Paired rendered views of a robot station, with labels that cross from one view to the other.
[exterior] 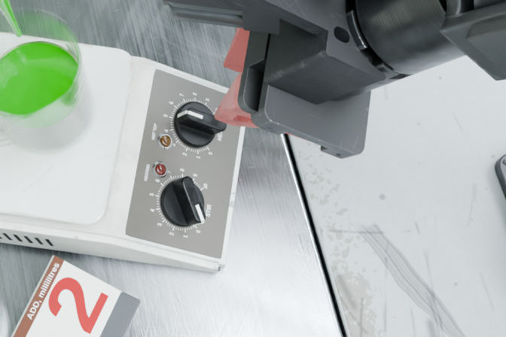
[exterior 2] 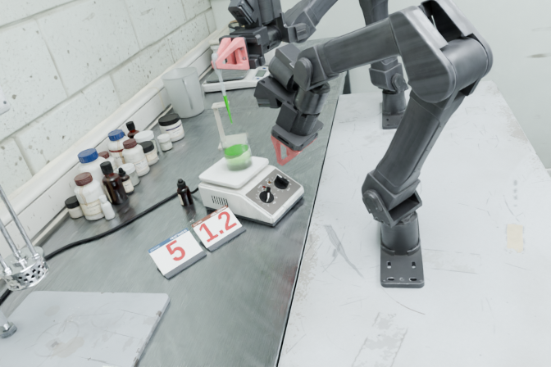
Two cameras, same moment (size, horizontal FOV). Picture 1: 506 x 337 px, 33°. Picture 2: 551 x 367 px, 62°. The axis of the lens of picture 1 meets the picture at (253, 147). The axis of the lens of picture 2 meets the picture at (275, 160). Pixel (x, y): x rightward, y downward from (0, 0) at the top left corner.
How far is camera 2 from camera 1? 71 cm
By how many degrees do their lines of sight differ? 50
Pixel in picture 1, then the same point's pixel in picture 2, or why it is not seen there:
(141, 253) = (248, 205)
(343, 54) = (287, 105)
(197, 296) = (263, 232)
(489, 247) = (367, 235)
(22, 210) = (220, 181)
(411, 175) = (349, 215)
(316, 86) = (285, 121)
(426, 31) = (299, 92)
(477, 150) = not seen: hidden behind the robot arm
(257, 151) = (302, 205)
